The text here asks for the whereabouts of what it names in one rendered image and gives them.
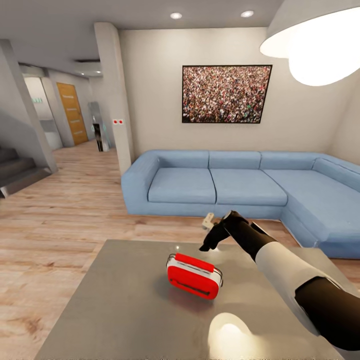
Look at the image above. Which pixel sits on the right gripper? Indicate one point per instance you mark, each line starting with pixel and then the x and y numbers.
pixel 212 239

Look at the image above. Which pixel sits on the picture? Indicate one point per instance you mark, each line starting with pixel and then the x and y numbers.
pixel 224 94

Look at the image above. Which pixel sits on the standing mirror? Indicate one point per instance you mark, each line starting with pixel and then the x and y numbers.
pixel 98 126

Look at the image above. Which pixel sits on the room light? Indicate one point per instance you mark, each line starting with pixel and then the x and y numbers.
pixel 289 19

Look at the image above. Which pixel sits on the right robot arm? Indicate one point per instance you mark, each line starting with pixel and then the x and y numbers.
pixel 316 299

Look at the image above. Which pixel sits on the stairs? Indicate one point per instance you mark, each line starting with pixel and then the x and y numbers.
pixel 17 173

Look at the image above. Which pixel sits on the coffee table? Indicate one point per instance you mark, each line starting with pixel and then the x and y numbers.
pixel 125 308

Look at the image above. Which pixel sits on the radio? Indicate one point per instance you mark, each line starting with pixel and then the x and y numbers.
pixel 194 276

